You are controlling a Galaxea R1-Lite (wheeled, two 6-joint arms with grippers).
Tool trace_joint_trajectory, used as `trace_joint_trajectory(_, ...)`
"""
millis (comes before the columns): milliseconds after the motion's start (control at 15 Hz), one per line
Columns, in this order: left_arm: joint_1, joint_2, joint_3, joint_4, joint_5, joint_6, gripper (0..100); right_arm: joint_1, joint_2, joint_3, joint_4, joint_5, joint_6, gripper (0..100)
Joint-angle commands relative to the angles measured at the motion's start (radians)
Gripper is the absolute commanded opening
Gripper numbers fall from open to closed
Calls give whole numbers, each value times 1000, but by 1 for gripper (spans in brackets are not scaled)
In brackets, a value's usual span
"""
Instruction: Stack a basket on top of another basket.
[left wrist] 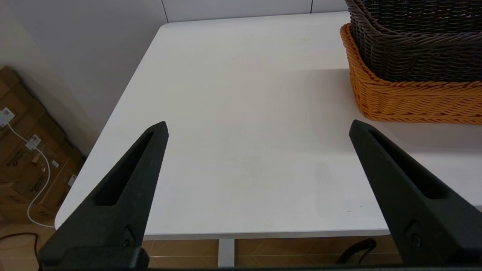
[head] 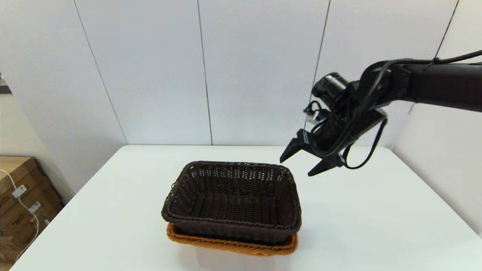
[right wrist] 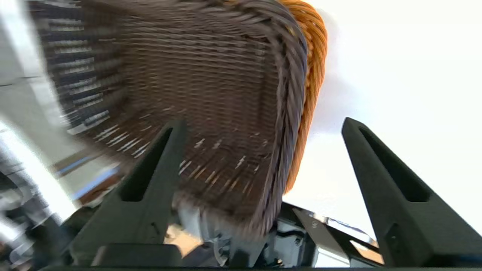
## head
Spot dark brown wicker basket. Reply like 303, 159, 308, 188
161, 161, 302, 245

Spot orange wicker basket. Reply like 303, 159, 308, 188
166, 223, 299, 257

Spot brown cardboard box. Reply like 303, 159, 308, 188
0, 181, 63, 234
0, 157, 47, 196
0, 211, 64, 264

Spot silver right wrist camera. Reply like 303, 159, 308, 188
304, 101, 326, 125

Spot cardboard boxes with cable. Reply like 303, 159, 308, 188
0, 170, 40, 261

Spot dark grey wall fixture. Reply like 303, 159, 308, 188
0, 72, 14, 96

